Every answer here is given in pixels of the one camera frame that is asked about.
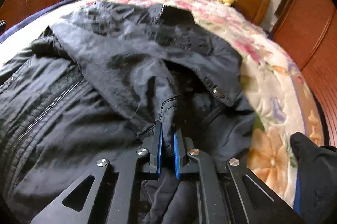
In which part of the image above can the dark navy jacket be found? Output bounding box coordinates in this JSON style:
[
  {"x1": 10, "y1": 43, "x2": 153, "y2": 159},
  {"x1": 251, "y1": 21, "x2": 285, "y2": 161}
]
[{"x1": 1, "y1": 2, "x2": 256, "y2": 223}]

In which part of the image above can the floral bed blanket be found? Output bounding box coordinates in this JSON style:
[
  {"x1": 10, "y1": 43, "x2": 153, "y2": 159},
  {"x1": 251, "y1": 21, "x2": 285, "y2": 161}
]
[{"x1": 80, "y1": 0, "x2": 324, "y2": 205}]

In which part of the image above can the wooden louvered wardrobe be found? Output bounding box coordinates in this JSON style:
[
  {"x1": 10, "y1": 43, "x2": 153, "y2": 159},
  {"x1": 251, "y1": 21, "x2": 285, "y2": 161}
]
[{"x1": 272, "y1": 0, "x2": 336, "y2": 146}]

